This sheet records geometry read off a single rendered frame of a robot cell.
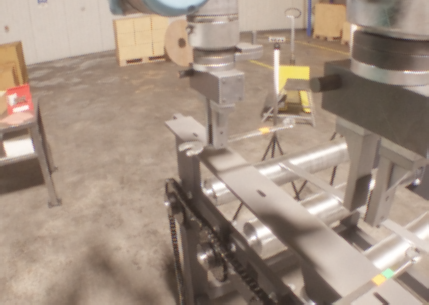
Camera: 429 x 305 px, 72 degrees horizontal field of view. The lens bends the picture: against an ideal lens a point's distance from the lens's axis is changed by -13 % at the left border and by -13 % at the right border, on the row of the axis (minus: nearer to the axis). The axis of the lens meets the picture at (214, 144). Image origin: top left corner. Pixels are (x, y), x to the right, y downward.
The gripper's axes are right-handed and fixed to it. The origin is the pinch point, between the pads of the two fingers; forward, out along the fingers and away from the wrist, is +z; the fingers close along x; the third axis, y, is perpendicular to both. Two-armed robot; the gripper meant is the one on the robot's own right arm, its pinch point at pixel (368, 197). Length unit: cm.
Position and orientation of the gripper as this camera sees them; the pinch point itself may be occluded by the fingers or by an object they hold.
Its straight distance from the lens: 37.2
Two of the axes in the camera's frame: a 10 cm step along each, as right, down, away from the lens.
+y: -9.0, 2.2, -3.9
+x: 4.4, 3.8, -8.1
